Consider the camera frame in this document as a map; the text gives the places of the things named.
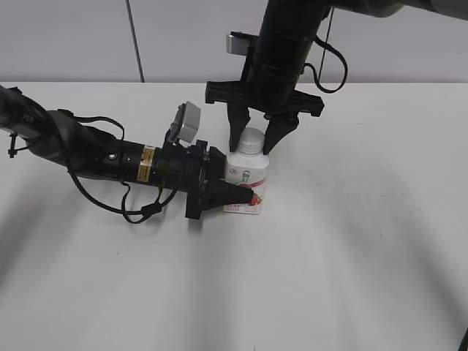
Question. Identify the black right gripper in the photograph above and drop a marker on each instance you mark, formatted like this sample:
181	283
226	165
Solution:
267	93

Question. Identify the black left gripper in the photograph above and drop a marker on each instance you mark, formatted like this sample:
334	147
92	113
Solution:
182	169

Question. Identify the white bottle cap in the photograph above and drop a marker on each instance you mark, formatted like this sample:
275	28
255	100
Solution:
251	141

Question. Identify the white yili yogurt bottle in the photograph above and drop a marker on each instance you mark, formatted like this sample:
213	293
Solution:
251	171

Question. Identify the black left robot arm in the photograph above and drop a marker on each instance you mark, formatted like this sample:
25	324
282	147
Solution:
85	151

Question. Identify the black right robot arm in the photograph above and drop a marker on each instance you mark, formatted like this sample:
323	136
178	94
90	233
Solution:
276	57

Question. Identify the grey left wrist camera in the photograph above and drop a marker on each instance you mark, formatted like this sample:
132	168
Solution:
185	124

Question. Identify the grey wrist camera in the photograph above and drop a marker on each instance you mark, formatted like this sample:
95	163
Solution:
185	124
239	43

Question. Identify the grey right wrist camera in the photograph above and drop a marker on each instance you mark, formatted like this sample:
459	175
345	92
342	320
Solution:
239	43

